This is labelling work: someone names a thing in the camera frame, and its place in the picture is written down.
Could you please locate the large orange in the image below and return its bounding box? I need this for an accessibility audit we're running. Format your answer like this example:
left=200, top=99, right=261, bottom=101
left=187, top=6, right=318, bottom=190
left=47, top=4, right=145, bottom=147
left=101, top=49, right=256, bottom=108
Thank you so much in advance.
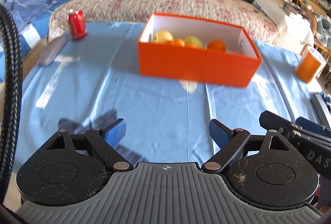
left=207, top=40, right=226, bottom=52

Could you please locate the yellow apple front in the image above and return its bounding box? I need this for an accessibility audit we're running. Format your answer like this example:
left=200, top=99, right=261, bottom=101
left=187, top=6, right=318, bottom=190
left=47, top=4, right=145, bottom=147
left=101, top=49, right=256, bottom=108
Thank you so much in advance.
left=184, top=36, right=205, bottom=49

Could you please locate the yellow apple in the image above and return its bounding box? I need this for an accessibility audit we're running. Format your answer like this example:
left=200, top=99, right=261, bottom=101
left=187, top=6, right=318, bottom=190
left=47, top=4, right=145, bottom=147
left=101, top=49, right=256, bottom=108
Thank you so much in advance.
left=184, top=36, right=205, bottom=49
left=153, top=30, right=173, bottom=44

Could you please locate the orange cup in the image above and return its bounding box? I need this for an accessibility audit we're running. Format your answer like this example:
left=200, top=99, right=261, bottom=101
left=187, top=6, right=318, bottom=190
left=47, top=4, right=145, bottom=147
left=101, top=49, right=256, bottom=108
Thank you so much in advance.
left=295, top=45, right=326, bottom=83

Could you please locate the light blue table cloth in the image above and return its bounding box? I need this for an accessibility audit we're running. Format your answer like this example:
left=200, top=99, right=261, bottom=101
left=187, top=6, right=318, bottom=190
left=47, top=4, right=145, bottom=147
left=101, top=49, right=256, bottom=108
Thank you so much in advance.
left=14, top=22, right=321, bottom=169

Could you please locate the orange cardboard box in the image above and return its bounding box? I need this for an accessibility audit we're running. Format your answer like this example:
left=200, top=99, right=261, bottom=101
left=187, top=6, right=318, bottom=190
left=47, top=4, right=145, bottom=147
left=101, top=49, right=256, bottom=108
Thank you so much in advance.
left=137, top=13, right=263, bottom=87

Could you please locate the grey glasses case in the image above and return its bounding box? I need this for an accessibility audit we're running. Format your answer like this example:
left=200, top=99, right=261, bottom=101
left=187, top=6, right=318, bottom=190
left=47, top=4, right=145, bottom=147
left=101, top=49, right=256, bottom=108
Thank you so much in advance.
left=38, top=36, right=67, bottom=66

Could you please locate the red soda can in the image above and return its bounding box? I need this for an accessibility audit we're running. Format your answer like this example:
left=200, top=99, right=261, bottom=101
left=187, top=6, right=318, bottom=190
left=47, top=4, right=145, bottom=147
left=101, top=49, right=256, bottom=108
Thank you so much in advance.
left=67, top=8, right=88, bottom=41

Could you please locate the quilted pink bedspread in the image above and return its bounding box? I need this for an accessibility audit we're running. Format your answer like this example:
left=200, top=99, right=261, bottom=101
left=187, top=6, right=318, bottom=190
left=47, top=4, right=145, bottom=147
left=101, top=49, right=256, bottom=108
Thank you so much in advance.
left=48, top=0, right=279, bottom=45

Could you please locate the blue striped bedsheet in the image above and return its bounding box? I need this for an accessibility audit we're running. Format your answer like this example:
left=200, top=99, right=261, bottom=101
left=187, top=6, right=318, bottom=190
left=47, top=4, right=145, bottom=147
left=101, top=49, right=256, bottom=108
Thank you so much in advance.
left=6, top=0, right=70, bottom=56

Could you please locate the black braided cable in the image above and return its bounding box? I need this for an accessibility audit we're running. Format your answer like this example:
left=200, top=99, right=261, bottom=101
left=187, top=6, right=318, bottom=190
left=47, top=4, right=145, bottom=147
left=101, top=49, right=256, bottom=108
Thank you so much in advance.
left=0, top=4, right=24, bottom=204

